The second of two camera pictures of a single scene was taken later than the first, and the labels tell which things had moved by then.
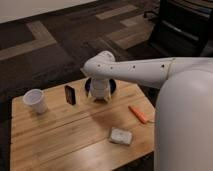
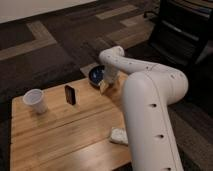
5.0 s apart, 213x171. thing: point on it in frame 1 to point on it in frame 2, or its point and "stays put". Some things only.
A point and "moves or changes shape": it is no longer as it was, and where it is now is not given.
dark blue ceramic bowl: (87, 86) moves or changes shape
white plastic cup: (36, 100) stays put
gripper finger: (108, 95) to (116, 84)
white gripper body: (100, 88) to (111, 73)
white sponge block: (121, 136) stays put
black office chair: (182, 30) stays put
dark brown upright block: (70, 94) stays put
